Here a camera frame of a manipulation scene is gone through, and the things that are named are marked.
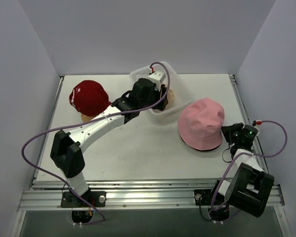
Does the beige hat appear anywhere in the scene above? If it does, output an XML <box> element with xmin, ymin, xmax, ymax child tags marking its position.
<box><xmin>165</xmin><ymin>89</ymin><xmax>175</xmax><ymax>110</ymax></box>

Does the black bucket hat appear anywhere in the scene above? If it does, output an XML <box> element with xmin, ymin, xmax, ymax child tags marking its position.
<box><xmin>181</xmin><ymin>138</ymin><xmax>222</xmax><ymax>152</ymax></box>

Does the pink hat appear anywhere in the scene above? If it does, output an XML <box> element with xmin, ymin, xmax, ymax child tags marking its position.
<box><xmin>178</xmin><ymin>97</ymin><xmax>224</xmax><ymax>152</ymax></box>

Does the red baseball cap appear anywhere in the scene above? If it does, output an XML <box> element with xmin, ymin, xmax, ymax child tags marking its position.
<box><xmin>69</xmin><ymin>80</ymin><xmax>111</xmax><ymax>117</ymax></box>

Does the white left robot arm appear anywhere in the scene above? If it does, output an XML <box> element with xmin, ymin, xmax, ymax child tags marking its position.
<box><xmin>50</xmin><ymin>78</ymin><xmax>169</xmax><ymax>207</ymax></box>

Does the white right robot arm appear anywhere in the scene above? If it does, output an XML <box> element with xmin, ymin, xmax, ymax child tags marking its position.
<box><xmin>209</xmin><ymin>123</ymin><xmax>274</xmax><ymax>217</ymax></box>

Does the white plastic basket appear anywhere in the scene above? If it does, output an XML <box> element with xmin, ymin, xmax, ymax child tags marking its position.
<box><xmin>129</xmin><ymin>61</ymin><xmax>194</xmax><ymax>123</ymax></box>

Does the wooden mushroom hat stand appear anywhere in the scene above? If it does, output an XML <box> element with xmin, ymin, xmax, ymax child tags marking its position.
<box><xmin>81</xmin><ymin>114</ymin><xmax>96</xmax><ymax>122</ymax></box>

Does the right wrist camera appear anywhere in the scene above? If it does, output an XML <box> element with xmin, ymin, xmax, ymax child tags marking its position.
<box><xmin>252</xmin><ymin>120</ymin><xmax>262</xmax><ymax>137</ymax></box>

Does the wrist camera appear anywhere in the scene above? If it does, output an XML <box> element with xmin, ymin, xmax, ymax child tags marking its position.
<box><xmin>148</xmin><ymin>71</ymin><xmax>166</xmax><ymax>88</ymax></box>
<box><xmin>252</xmin><ymin>120</ymin><xmax>262</xmax><ymax>137</ymax></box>

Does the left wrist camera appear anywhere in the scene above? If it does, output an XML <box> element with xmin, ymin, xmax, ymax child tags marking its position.
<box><xmin>148</xmin><ymin>71</ymin><xmax>166</xmax><ymax>88</ymax></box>

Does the aluminium mounting rail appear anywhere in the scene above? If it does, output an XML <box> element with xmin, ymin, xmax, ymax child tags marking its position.
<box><xmin>17</xmin><ymin>179</ymin><xmax>286</xmax><ymax>212</ymax></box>

